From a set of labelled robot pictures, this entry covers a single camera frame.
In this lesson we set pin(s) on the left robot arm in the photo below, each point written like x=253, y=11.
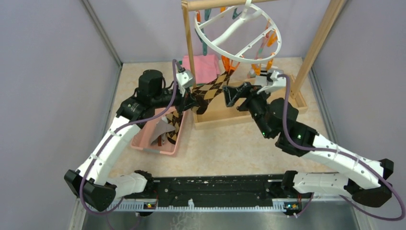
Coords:
x=90, y=182

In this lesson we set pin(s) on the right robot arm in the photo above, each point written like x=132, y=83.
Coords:
x=352, y=176

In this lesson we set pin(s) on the white tall sock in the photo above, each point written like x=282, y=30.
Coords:
x=264, y=72

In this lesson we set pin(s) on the white round clip hanger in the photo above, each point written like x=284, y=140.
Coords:
x=242, y=31

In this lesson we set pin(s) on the teal clip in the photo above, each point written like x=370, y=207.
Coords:
x=204, y=45

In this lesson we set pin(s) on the pink folded cloth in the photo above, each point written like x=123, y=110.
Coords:
x=206, y=68

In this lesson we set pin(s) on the grey sock red stripes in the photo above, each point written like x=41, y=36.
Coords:
x=158, y=136

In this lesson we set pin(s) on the brown argyle sock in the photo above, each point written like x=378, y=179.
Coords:
x=205, y=93
x=175, y=119

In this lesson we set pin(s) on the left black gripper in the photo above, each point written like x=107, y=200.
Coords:
x=186, y=102

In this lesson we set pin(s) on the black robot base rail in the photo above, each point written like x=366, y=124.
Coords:
x=217, y=191

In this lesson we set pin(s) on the orange clip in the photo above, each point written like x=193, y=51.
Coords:
x=229, y=67

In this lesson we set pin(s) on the pink plastic basket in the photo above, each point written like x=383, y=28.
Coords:
x=141, y=140

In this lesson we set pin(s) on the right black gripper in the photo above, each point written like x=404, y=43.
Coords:
x=246, y=90

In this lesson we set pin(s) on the wooden hanger rack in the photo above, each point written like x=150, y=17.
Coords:
x=250, y=79

